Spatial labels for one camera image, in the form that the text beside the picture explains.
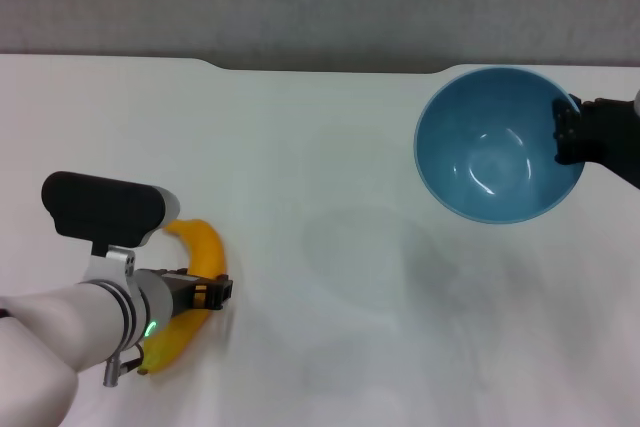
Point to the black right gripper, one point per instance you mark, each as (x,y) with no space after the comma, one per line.
(610,137)

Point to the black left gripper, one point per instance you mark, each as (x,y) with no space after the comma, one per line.
(182,294)

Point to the yellow banana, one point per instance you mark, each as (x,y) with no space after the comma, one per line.
(207,252)

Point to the blue plastic bowl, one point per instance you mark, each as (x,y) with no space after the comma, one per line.
(495,167)

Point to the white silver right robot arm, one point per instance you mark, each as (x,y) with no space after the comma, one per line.
(637,101)

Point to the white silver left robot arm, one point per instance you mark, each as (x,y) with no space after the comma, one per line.
(60,327)

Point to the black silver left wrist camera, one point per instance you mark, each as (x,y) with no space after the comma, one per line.
(100,207)

